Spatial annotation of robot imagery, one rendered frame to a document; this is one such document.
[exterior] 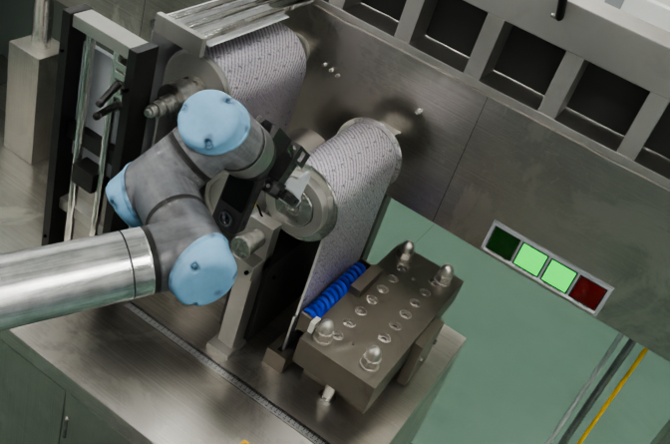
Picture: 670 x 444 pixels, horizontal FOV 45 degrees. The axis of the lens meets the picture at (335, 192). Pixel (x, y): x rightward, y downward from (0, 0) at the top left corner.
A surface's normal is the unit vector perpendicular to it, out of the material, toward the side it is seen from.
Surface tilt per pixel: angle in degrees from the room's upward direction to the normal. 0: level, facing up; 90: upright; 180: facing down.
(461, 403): 0
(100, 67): 90
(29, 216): 0
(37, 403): 90
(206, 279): 90
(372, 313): 0
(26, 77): 90
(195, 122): 50
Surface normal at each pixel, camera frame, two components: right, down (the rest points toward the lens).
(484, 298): 0.27, -0.79
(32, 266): 0.25, -0.59
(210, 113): -0.21, -0.22
